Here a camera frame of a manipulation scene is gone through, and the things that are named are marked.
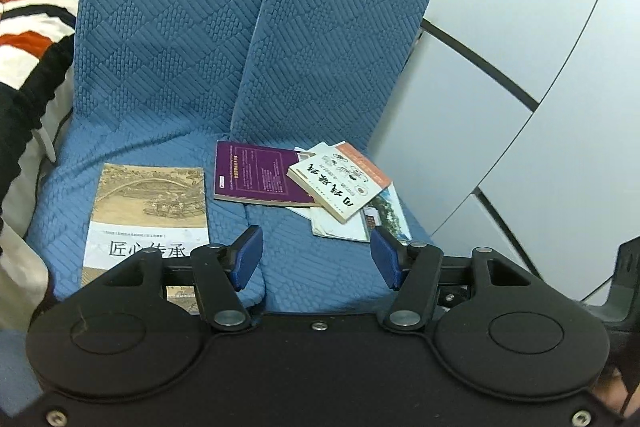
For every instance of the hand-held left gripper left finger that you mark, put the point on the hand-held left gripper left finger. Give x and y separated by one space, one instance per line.
248 257

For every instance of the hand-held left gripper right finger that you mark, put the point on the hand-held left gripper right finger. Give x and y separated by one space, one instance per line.
385 257

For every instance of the photo cover booklet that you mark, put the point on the photo cover booklet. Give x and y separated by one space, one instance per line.
390 212

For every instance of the purple book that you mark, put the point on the purple book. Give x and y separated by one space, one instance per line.
245 177

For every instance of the white and orange book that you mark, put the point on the white and orange book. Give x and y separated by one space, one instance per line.
330 187

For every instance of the painting cover book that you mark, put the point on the painting cover book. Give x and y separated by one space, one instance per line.
150 197

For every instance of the person's right hand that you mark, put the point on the person's right hand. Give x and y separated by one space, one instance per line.
615 389

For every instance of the beige pillow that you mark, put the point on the beige pillow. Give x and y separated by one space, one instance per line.
20 267

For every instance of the blue quilted sofa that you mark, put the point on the blue quilted sofa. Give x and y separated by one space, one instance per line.
175 32

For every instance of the black fuzzy cloth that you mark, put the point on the black fuzzy cloth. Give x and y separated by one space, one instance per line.
30 97

